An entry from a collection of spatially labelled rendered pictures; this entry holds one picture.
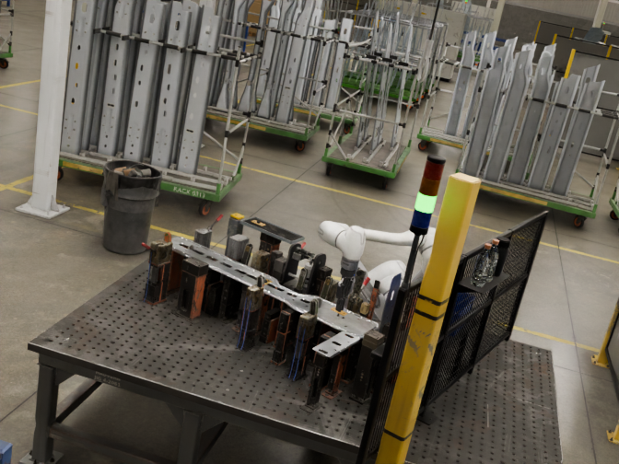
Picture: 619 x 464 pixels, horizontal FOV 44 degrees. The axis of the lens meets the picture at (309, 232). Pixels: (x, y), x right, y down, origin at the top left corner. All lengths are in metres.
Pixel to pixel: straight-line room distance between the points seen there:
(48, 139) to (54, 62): 0.70
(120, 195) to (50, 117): 1.13
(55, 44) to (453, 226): 4.91
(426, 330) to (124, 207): 3.99
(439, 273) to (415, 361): 0.39
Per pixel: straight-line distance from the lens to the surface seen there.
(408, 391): 3.24
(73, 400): 4.41
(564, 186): 11.07
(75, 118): 8.36
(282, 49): 11.81
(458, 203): 2.94
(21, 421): 4.65
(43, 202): 7.55
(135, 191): 6.57
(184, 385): 3.72
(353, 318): 3.96
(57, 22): 7.17
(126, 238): 6.75
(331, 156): 10.29
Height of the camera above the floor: 2.65
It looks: 19 degrees down
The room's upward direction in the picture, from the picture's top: 11 degrees clockwise
